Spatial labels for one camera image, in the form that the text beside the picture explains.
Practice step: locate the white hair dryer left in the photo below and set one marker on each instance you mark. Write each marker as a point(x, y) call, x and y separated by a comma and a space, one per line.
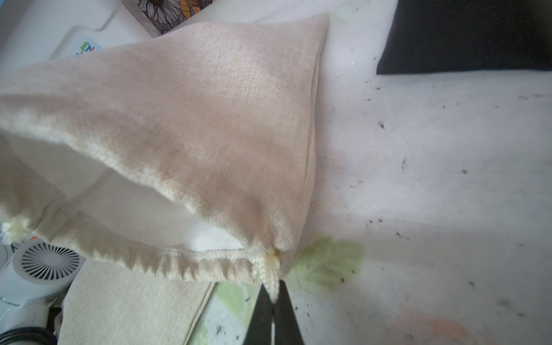
point(32, 279)

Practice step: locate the blue lidded storage box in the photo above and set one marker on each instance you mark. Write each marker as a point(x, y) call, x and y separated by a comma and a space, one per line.
point(36, 31)

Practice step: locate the black hair dryer pouch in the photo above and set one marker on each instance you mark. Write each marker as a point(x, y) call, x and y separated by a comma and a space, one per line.
point(457, 36)

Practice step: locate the beige cloth bag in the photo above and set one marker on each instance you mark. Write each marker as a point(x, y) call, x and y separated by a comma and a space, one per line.
point(108, 304)
point(190, 156)

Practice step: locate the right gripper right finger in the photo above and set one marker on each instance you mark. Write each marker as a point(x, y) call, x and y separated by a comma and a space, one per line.
point(287, 331)

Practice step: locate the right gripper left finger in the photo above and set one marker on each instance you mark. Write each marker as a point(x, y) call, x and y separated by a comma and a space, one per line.
point(259, 331)

